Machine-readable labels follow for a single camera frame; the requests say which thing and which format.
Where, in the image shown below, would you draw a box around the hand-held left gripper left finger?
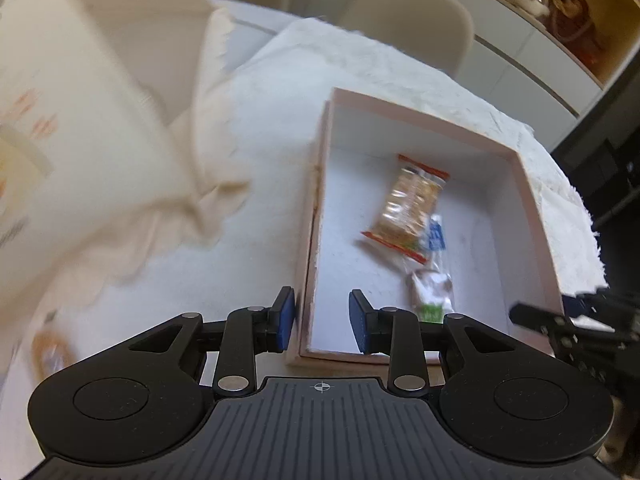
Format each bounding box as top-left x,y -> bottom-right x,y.
125,286 -> 297,395

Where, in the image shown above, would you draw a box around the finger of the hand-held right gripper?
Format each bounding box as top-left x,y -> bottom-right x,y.
562,287 -> 612,319
509,301 -> 572,335

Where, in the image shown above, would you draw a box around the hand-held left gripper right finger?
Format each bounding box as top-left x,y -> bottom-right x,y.
348,288 -> 522,395

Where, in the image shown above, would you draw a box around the pink cardboard box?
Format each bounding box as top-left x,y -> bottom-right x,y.
285,87 -> 566,374

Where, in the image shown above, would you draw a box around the brown green snack packet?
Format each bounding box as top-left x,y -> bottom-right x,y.
404,268 -> 457,324

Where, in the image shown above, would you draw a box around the clear packet blue label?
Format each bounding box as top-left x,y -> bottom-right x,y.
421,213 -> 452,282

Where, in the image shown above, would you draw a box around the clear cracker packet orange ends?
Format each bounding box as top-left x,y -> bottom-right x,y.
360,153 -> 451,265

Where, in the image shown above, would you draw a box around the dark furniture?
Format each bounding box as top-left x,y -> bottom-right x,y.
549,79 -> 640,241

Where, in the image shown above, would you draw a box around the white fluffy tablecloth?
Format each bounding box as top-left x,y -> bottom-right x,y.
0,17 -> 609,480

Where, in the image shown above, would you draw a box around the orange round snack packet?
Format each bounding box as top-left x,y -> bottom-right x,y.
30,312 -> 77,382

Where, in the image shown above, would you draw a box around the white cabinet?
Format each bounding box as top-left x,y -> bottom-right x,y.
295,0 -> 607,117

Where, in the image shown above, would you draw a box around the brown toy figure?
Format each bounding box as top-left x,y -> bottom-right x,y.
547,0 -> 609,62

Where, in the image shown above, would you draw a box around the wooden shelf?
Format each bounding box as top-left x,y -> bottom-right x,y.
425,0 -> 640,87

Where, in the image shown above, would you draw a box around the beige chair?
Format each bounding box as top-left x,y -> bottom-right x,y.
337,0 -> 476,77

